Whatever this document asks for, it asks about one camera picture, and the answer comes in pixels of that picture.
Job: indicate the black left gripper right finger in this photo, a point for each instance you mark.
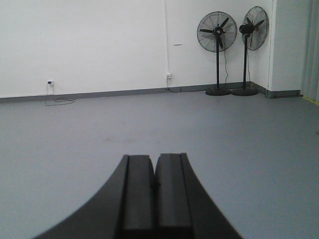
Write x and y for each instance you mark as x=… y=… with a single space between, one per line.
x=184 y=208

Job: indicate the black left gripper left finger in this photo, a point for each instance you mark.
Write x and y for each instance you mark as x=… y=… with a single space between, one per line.
x=122 y=208

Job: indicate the grey curtain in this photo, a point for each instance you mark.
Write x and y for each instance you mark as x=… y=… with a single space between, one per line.
x=310 y=75

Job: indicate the black pedestal fan left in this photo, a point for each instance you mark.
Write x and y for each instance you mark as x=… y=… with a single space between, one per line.
x=216 y=32

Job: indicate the black pedestal fan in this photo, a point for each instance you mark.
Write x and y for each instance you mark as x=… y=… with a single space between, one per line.
x=216 y=32
x=254 y=30

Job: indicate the black pedestal fan right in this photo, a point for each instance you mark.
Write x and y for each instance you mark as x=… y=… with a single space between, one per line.
x=254 y=30

